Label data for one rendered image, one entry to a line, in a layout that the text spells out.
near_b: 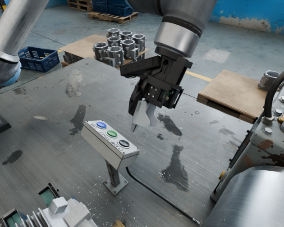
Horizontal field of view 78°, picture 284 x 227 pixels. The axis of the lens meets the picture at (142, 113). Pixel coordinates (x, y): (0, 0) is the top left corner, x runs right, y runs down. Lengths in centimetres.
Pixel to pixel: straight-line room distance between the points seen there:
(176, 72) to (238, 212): 28
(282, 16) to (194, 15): 516
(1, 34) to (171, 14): 77
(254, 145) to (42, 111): 98
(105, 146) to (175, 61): 27
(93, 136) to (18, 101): 81
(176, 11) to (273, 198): 37
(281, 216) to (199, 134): 59
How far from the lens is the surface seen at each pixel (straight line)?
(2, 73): 105
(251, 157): 50
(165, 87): 37
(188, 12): 39
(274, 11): 552
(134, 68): 43
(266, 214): 37
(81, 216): 41
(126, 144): 47
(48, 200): 63
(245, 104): 234
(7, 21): 99
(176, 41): 38
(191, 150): 82
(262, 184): 41
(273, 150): 47
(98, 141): 50
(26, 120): 109
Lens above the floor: 145
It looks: 43 degrees down
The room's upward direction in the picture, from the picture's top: straight up
